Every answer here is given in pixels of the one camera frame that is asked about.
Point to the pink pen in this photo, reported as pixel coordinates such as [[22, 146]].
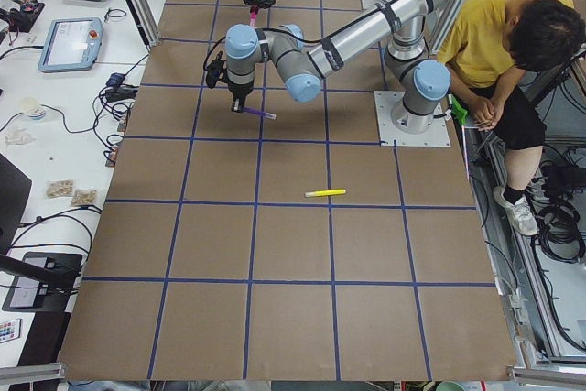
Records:
[[253, 15]]

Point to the purple pen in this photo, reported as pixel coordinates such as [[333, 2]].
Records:
[[260, 113]]

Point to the yellow pen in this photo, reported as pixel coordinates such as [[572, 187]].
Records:
[[324, 193]]

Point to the near teach pendant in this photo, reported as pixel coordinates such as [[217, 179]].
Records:
[[71, 45]]

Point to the person in yellow shirt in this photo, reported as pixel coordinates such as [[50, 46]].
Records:
[[491, 46]]

